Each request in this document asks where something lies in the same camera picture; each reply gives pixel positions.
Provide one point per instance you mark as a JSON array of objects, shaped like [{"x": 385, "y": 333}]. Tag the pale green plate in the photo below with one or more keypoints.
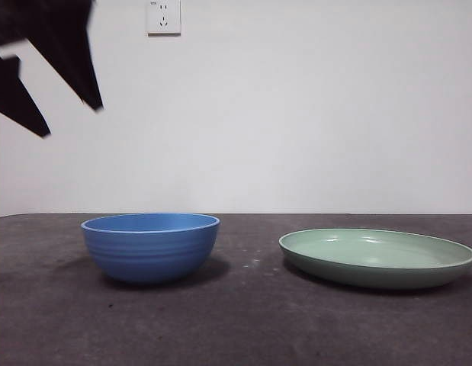
[{"x": 373, "y": 276}]

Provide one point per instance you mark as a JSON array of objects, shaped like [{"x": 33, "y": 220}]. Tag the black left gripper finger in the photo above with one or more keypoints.
[
  {"x": 14, "y": 99},
  {"x": 75, "y": 65}
]

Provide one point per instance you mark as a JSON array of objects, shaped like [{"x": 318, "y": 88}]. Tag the blue ribbed bowl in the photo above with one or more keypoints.
[{"x": 149, "y": 255}]

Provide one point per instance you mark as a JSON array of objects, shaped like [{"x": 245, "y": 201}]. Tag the white wall socket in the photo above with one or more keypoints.
[{"x": 164, "y": 19}]

